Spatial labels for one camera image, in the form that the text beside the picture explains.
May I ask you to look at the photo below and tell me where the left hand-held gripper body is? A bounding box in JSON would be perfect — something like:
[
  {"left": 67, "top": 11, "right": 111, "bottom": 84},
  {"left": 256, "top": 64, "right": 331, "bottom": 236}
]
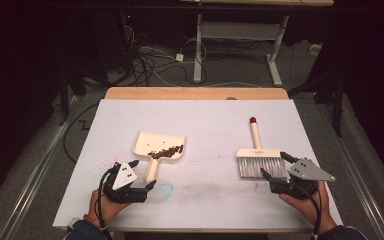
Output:
[{"left": 102, "top": 161, "right": 149, "bottom": 205}]

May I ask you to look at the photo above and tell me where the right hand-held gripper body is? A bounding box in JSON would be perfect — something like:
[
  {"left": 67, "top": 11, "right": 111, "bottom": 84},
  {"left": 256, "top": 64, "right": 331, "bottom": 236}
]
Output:
[{"left": 268, "top": 158, "right": 337, "bottom": 201}]

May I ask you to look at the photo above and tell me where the cream brush with red-tipped handle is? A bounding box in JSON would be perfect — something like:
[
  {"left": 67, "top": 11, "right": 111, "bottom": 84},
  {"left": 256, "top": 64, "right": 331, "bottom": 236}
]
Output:
[{"left": 235, "top": 116, "right": 290, "bottom": 180}]

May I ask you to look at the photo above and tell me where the cream plastic dustpan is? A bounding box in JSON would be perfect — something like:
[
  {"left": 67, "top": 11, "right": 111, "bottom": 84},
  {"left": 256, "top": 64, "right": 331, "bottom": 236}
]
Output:
[{"left": 132, "top": 131, "right": 187, "bottom": 184}]

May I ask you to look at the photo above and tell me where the pile of red beans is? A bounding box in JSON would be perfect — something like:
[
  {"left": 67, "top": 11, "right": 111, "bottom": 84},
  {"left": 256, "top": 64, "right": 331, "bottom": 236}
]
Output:
[{"left": 146, "top": 144, "right": 185, "bottom": 161}]

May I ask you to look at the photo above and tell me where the person's left hand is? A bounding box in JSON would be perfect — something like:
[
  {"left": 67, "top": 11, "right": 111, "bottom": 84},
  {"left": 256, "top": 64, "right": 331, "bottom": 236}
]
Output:
[{"left": 87, "top": 187, "right": 132, "bottom": 225}]

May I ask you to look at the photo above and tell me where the person's right hand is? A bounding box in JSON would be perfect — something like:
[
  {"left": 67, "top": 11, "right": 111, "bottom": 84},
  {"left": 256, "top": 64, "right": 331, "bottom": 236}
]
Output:
[{"left": 278, "top": 180, "right": 338, "bottom": 235}]

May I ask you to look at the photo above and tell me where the black metal stand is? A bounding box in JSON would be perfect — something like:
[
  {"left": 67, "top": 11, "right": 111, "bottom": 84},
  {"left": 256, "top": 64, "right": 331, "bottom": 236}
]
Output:
[
  {"left": 288, "top": 64, "right": 345, "bottom": 138},
  {"left": 57, "top": 66, "right": 72, "bottom": 127}
]

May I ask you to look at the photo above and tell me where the white sheet table cover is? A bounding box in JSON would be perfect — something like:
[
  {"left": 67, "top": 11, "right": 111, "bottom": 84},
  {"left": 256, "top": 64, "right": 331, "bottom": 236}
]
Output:
[{"left": 52, "top": 98, "right": 345, "bottom": 232}]

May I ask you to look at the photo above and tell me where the wooden table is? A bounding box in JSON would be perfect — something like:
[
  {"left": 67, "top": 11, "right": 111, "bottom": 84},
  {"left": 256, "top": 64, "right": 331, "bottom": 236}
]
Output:
[{"left": 52, "top": 86, "right": 345, "bottom": 234}]

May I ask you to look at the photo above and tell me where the small white floor box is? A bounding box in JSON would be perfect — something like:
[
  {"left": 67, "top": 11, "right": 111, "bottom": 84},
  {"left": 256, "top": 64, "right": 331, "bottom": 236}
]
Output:
[{"left": 309, "top": 43, "right": 324, "bottom": 57}]

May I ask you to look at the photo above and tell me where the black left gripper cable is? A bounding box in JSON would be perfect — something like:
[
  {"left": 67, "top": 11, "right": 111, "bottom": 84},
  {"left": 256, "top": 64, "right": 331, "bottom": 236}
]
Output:
[{"left": 94, "top": 167, "right": 115, "bottom": 240}]

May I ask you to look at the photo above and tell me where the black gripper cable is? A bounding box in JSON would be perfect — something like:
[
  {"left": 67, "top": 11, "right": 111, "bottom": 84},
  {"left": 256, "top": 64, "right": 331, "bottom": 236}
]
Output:
[
  {"left": 94, "top": 167, "right": 115, "bottom": 240},
  {"left": 296, "top": 184, "right": 324, "bottom": 240}
]

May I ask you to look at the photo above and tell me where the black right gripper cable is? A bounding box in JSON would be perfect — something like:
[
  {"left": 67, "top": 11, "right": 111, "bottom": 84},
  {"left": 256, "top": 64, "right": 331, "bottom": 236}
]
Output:
[{"left": 296, "top": 184, "right": 324, "bottom": 240}]

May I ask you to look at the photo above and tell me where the red bracelet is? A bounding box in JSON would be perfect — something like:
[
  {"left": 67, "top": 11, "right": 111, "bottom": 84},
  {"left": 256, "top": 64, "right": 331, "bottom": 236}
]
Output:
[{"left": 82, "top": 214, "right": 98, "bottom": 226}]

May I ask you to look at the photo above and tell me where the metal floor rail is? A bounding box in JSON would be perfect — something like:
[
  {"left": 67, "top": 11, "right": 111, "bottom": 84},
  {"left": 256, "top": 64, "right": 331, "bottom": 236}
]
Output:
[
  {"left": 313, "top": 99, "right": 384, "bottom": 240},
  {"left": 0, "top": 95, "right": 83, "bottom": 240}
]

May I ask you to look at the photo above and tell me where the black floor cable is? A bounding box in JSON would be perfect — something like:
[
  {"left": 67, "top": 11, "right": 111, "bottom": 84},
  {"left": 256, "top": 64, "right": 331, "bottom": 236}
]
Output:
[{"left": 62, "top": 101, "right": 100, "bottom": 165}]

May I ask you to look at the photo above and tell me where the tangle of floor cables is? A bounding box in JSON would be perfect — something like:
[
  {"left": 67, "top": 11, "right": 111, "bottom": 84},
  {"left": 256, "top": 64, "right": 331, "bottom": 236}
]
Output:
[{"left": 121, "top": 24, "right": 209, "bottom": 88}]

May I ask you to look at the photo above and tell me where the white metal desk frame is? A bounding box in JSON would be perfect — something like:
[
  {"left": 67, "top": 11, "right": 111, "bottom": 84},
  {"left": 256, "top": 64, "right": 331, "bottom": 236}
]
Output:
[{"left": 179, "top": 0, "right": 335, "bottom": 88}]

